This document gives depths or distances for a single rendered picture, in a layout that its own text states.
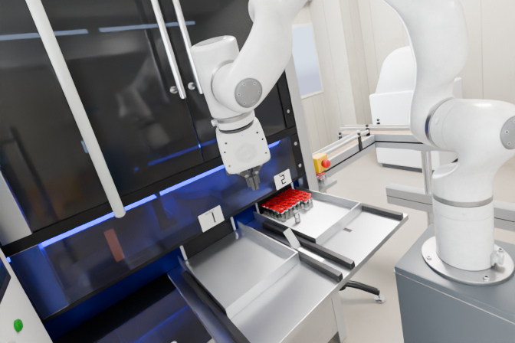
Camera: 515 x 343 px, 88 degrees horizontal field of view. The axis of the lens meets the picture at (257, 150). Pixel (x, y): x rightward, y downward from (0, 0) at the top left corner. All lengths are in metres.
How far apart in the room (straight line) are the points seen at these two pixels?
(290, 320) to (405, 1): 0.74
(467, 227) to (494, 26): 3.28
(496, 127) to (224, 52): 0.51
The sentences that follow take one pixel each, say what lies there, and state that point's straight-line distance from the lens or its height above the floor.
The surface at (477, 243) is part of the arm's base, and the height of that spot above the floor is 0.95.
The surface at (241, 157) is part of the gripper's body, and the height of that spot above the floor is 1.28.
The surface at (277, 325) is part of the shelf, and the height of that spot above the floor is 0.88.
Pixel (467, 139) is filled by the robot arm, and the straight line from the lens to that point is 0.67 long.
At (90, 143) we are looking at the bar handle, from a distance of 0.74.
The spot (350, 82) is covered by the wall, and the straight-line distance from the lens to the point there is 4.12.
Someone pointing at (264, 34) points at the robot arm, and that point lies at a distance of 0.43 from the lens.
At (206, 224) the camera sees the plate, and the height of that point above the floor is 1.01.
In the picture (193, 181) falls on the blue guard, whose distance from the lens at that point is 0.89.
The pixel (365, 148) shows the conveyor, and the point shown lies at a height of 0.88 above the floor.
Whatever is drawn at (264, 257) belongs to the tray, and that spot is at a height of 0.88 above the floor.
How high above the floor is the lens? 1.43
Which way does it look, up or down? 14 degrees down
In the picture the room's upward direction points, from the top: 14 degrees counter-clockwise
